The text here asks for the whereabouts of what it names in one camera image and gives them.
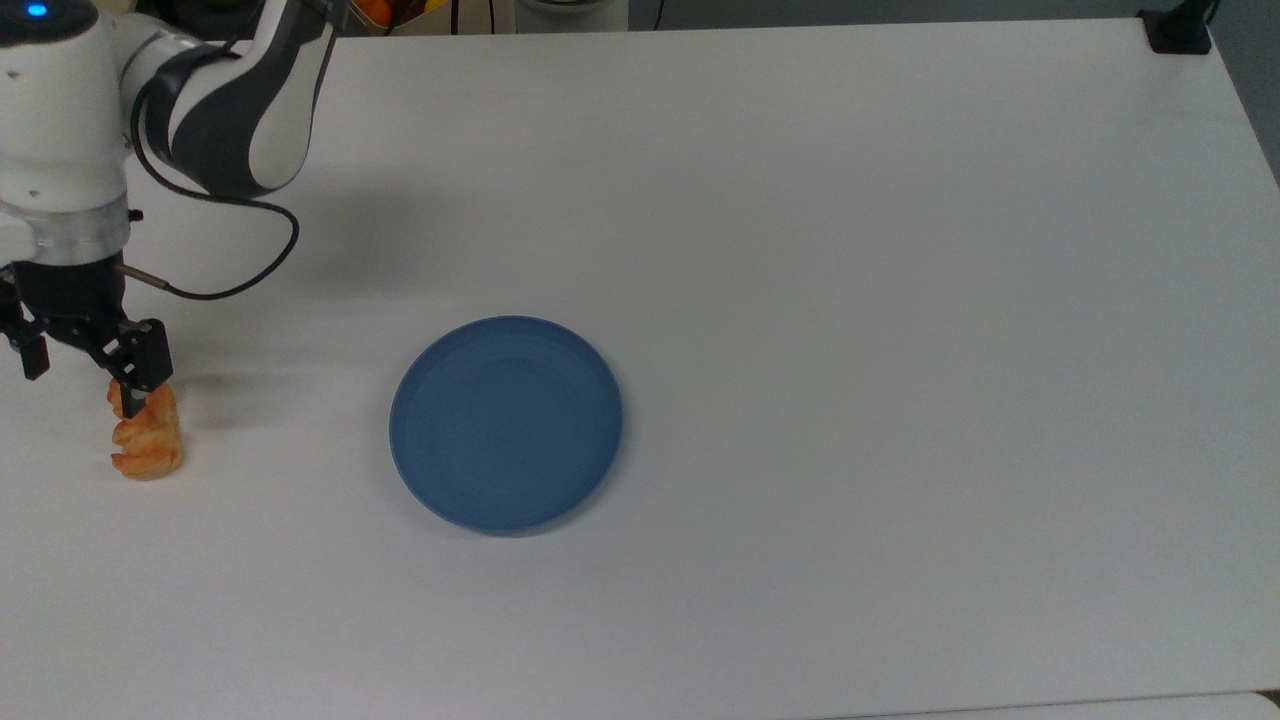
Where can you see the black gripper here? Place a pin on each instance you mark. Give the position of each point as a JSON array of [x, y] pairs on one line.
[[65, 295]]

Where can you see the orange braided bread roll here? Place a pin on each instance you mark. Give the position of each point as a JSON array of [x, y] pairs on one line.
[[150, 445]]

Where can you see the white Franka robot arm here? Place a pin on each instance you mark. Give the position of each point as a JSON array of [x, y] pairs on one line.
[[60, 130]]

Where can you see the blue round plate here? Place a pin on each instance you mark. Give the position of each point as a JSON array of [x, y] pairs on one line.
[[505, 425]]

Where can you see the small orange object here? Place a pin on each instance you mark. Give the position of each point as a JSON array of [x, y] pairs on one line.
[[374, 10]]

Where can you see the black corner clamp mount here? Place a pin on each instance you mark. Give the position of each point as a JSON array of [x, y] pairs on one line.
[[1180, 30]]

